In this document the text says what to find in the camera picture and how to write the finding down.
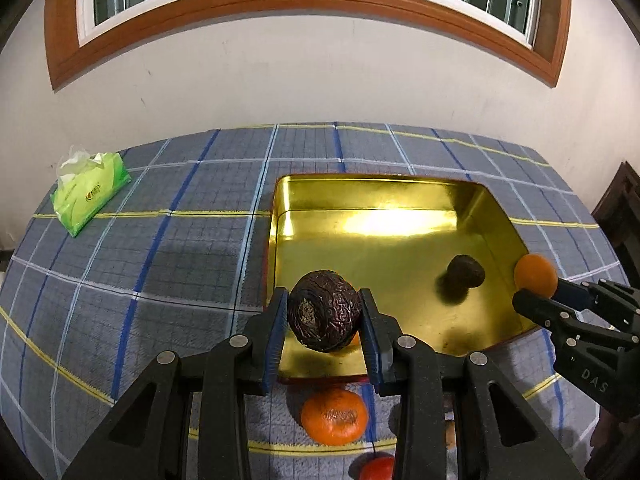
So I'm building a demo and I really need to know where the green tissue pack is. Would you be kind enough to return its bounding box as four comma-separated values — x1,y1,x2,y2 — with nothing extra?
51,145,133,238

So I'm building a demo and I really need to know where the person's right hand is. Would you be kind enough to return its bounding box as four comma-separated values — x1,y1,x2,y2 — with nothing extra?
591,405,640,480

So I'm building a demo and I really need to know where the red and gold tin box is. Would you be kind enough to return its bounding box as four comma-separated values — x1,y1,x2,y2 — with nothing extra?
261,174,538,386

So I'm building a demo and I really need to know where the grey plaid tablecloth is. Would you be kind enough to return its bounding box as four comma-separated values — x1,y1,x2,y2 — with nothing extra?
0,121,631,480

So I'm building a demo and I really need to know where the dark wooden furniture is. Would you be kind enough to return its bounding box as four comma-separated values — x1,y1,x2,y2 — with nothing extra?
591,160,640,281

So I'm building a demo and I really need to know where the large orange with brown blemish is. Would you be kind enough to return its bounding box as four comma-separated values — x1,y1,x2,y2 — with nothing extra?
300,388,368,446

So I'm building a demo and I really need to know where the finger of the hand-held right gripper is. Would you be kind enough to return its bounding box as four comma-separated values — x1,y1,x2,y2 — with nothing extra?
554,278,640,333
512,288,640,348

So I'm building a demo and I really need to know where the large dark wrinkled passion fruit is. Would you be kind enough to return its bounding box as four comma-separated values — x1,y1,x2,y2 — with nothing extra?
287,270,363,352

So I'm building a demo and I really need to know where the small dark wrinkled fruit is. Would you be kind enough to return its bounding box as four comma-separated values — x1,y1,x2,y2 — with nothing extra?
446,254,486,290

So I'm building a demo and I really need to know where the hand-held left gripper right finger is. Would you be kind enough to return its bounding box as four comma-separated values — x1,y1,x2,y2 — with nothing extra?
360,288,583,480

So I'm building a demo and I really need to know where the small orange mandarin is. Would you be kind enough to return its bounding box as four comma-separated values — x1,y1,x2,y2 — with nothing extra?
513,254,558,297

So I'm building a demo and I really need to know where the small red-orange fruit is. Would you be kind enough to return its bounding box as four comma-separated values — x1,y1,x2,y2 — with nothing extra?
360,456,397,480

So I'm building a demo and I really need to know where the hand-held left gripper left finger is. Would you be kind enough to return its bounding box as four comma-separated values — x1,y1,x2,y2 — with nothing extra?
62,287,291,480

